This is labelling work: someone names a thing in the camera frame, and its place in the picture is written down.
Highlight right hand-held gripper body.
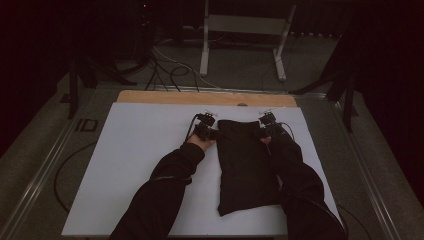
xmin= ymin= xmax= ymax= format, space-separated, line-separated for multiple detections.
xmin=258 ymin=107 xmax=286 ymax=138

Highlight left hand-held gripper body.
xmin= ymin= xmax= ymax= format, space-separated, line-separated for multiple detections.
xmin=191 ymin=111 xmax=221 ymax=141

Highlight black shorts with blue stripes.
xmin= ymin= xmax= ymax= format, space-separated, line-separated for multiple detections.
xmin=216 ymin=119 xmax=283 ymax=217

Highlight person's left hand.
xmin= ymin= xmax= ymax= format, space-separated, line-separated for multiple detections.
xmin=187 ymin=133 xmax=216 ymax=152

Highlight white table mat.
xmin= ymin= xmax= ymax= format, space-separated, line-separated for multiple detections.
xmin=61 ymin=102 xmax=346 ymax=238

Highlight black slanted stand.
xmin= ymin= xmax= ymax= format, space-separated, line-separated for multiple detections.
xmin=289 ymin=33 xmax=360 ymax=133

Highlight dark equipment rack red light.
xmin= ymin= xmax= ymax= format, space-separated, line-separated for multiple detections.
xmin=113 ymin=0 xmax=158 ymax=68

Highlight black tripod stand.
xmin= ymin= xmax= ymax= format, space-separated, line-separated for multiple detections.
xmin=67 ymin=49 xmax=138 ymax=120

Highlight left hand-held gripper cable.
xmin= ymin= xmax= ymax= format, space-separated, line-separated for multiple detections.
xmin=184 ymin=113 xmax=201 ymax=143

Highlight hand-held gripper cable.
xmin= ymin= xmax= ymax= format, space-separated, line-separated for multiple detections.
xmin=279 ymin=121 xmax=296 ymax=141
xmin=184 ymin=113 xmax=201 ymax=143

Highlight right hand-held gripper cable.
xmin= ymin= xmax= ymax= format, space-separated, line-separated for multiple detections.
xmin=279 ymin=121 xmax=296 ymax=141

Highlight aluminium floor rail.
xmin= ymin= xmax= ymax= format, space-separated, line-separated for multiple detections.
xmin=0 ymin=87 xmax=98 ymax=240
xmin=328 ymin=99 xmax=402 ymax=240
xmin=145 ymin=84 xmax=328 ymax=100

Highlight bundle of black floor cables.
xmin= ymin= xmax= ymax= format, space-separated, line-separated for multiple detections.
xmin=144 ymin=53 xmax=201 ymax=93

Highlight white floor cable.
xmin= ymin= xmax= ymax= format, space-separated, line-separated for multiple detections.
xmin=152 ymin=45 xmax=222 ymax=90

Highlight grey metal stand frame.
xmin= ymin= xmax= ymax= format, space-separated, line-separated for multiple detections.
xmin=199 ymin=0 xmax=298 ymax=83

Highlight thin black floor cable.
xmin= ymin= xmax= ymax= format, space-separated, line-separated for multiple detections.
xmin=335 ymin=203 xmax=374 ymax=240

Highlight long black floor cable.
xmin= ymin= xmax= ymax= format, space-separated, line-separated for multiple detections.
xmin=53 ymin=141 xmax=98 ymax=214

